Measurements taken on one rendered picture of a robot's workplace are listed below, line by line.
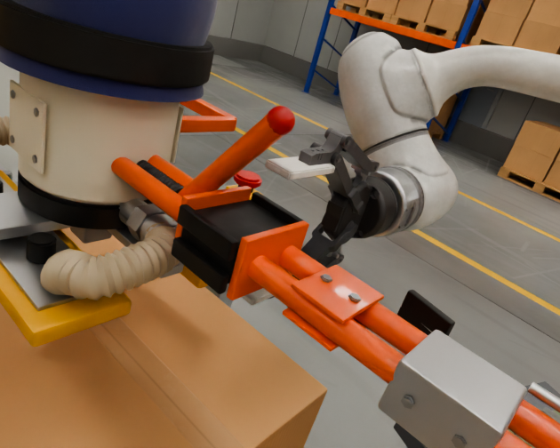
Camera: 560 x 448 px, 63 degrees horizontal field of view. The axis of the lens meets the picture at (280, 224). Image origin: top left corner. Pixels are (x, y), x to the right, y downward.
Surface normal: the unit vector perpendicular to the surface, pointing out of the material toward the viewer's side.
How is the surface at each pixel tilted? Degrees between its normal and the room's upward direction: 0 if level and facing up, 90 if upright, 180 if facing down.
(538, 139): 90
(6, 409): 0
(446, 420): 90
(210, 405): 0
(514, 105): 90
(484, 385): 0
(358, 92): 91
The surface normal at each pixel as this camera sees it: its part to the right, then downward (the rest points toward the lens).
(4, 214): 0.26, -0.87
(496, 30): -0.70, 0.14
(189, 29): 0.85, 0.50
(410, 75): -0.23, -0.03
